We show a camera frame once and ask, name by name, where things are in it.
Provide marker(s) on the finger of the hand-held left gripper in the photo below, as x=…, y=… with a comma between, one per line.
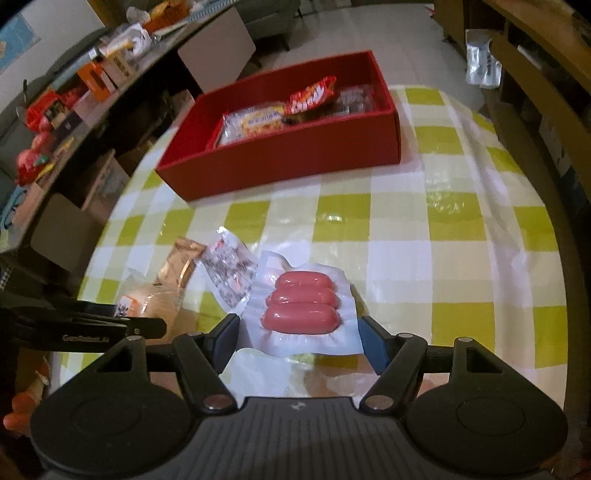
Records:
x=78, y=309
x=92, y=333

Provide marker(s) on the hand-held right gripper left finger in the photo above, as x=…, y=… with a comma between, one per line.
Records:
x=226, y=341

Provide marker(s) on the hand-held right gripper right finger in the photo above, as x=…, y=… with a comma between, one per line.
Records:
x=375, y=344

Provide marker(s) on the tan bread packet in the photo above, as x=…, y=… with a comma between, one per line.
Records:
x=152, y=304

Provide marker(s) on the pink sausage packet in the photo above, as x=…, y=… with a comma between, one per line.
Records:
x=300, y=300

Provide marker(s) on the red cardboard box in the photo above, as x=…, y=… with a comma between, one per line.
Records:
x=286, y=152

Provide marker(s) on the yellow snack packet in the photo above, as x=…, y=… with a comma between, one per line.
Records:
x=258, y=121

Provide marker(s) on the clear dark snack packet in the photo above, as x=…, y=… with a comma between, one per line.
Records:
x=353, y=101

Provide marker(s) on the red snack packet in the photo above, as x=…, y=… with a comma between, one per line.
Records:
x=309, y=99

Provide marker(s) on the person's left hand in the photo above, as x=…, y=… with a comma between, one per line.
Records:
x=23, y=404

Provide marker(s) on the white printed snack packet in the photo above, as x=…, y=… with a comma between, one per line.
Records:
x=226, y=267

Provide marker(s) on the brown cardboard box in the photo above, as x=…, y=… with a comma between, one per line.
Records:
x=69, y=230

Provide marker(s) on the brown snack packet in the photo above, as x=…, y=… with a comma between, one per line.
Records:
x=178, y=263

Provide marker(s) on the yellow checkered tablecloth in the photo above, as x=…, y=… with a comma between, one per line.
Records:
x=392, y=230

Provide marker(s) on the red plastic bag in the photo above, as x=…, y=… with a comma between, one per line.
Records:
x=48, y=110
x=34, y=159

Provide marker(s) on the orange carton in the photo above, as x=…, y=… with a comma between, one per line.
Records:
x=94, y=81

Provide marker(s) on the white carton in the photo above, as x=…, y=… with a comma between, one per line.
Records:
x=120, y=69

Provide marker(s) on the dark side table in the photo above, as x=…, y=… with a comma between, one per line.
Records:
x=152, y=60

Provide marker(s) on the white plastic bag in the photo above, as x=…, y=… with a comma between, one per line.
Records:
x=127, y=39

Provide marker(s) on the long wooden cabinet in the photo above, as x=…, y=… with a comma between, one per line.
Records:
x=545, y=92

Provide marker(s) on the silver foil bag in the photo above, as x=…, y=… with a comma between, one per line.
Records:
x=482, y=57

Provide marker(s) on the orange bread bag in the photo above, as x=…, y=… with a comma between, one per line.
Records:
x=166, y=14

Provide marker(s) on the grey green armchair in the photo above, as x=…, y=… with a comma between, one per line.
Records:
x=270, y=21

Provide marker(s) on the blue wall poster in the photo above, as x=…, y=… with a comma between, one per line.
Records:
x=16, y=44

